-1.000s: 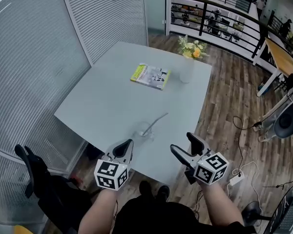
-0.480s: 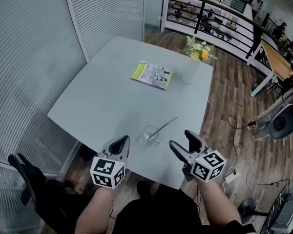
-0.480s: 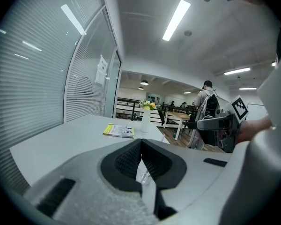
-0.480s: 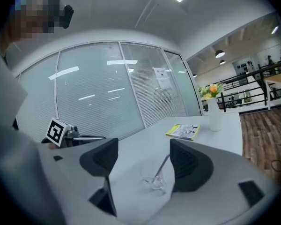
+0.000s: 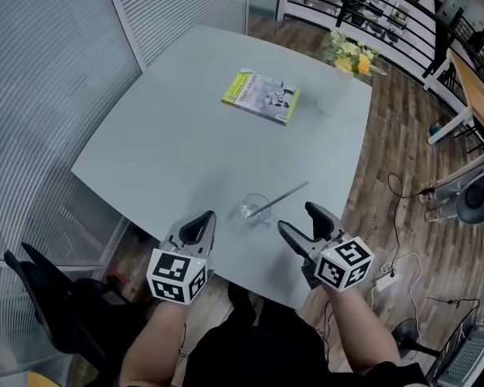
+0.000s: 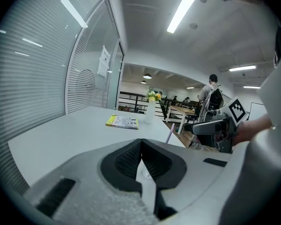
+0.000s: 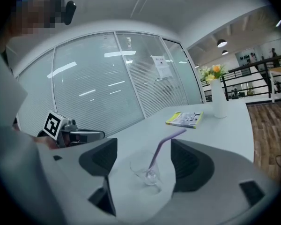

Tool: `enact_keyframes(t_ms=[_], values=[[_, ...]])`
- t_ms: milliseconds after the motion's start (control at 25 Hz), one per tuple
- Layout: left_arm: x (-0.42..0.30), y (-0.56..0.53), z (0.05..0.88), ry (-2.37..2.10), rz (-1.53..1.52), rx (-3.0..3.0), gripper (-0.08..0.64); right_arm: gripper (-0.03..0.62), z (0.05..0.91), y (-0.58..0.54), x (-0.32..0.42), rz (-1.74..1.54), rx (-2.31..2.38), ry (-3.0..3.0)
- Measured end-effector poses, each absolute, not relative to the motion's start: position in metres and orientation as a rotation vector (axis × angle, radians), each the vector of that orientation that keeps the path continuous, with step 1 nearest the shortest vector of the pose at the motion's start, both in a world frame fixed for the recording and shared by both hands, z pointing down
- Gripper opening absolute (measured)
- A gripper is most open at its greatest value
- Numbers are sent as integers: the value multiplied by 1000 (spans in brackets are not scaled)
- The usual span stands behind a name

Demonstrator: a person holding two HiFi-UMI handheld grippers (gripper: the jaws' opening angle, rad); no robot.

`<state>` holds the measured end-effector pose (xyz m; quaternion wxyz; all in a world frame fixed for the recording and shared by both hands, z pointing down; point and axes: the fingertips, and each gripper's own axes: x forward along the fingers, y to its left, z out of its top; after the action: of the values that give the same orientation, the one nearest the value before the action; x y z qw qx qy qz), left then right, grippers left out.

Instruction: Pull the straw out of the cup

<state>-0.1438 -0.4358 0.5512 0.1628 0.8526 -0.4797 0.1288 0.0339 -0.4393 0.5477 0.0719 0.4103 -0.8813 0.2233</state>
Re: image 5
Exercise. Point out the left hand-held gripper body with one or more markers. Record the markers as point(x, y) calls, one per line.
point(171, 274)

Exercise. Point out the small clear glass beaker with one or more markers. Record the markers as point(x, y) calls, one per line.
point(252, 208)

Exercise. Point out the yellow-edged book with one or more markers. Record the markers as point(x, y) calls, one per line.
point(262, 97)

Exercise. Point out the person's left forearm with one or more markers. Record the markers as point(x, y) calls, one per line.
point(157, 345)

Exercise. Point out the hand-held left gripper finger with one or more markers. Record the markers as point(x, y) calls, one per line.
point(209, 240)
point(177, 236)

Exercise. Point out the yellow and white flower bouquet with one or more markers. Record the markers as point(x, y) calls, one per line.
point(353, 55)

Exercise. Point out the black office chair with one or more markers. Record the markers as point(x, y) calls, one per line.
point(64, 305)

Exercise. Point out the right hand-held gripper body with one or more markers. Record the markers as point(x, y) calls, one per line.
point(343, 264)

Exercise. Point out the black metal railing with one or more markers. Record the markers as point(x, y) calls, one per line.
point(345, 2)

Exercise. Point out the grey laptop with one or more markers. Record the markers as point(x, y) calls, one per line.
point(472, 357)

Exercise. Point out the person's black clothing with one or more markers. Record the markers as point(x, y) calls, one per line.
point(266, 349)

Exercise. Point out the white power strip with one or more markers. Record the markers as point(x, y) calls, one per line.
point(386, 281)

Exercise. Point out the person's right forearm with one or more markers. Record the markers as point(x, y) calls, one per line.
point(363, 329)

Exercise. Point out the black round-base stand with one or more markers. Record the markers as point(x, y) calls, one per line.
point(405, 333)

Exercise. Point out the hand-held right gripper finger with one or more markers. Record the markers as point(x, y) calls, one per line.
point(326, 224)
point(300, 244)

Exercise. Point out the wooden-top white-legged desk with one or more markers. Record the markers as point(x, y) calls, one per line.
point(476, 91)

